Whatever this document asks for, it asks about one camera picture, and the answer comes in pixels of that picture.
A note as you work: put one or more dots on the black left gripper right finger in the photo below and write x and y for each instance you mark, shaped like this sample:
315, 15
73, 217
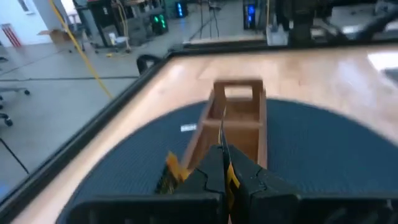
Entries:
255, 183

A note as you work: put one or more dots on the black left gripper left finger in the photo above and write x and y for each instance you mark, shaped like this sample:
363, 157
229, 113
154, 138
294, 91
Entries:
211, 174

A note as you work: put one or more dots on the orange peach tea packet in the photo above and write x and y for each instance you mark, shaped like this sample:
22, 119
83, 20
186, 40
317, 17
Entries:
175, 165

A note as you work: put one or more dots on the round dark blue placemat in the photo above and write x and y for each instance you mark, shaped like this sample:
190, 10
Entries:
311, 149

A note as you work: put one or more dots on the wooden three-compartment tray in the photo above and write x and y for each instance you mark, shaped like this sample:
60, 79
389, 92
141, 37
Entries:
242, 115

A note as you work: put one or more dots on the green-lit computer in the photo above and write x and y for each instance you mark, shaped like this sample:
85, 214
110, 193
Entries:
159, 23

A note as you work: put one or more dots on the blue-lit computer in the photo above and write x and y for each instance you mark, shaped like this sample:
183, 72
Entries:
250, 15
181, 9

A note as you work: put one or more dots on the black equipment rack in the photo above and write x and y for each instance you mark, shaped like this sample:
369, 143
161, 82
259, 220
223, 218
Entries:
102, 18

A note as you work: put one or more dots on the cardboard box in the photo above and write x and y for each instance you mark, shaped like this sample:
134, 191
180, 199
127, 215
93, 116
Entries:
56, 35

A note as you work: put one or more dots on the office chair base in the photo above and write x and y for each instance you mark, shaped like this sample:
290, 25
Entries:
12, 90

